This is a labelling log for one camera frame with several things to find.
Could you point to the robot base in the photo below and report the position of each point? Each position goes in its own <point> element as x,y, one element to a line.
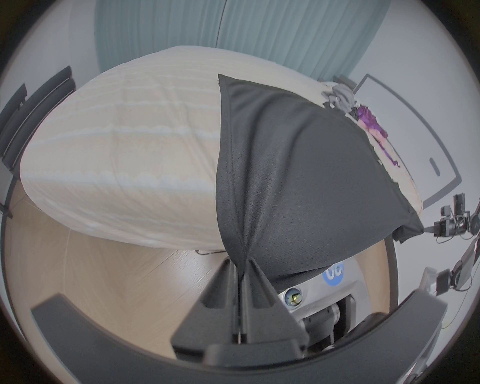
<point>318,300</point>

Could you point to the pink garment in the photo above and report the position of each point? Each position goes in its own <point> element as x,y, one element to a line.
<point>378,135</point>

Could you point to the blue-green curtain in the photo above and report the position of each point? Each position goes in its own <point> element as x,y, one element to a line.
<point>300,33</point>
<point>157,30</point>

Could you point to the black T-shirt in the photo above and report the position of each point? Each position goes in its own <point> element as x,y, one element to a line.
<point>300,168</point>

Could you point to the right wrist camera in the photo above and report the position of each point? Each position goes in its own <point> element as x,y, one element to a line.
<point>446,212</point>

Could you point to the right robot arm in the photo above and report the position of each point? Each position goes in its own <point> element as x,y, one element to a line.
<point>467,225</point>

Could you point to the bed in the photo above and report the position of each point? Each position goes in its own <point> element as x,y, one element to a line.
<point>131,150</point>

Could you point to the grey bedside table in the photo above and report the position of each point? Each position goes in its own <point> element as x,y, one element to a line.
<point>343,80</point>

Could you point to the grey garment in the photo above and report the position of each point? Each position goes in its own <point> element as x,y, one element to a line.
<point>343,98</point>

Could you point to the purple garment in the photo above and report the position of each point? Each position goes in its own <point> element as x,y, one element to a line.
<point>369,118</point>

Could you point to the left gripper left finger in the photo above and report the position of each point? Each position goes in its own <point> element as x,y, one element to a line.
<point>217,311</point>

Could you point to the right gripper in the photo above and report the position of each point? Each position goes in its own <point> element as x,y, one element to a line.
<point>445,227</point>

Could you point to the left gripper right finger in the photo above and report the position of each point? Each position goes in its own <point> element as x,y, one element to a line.
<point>266,315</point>

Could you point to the black chest of drawers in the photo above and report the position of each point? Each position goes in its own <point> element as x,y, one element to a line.
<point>45,101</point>

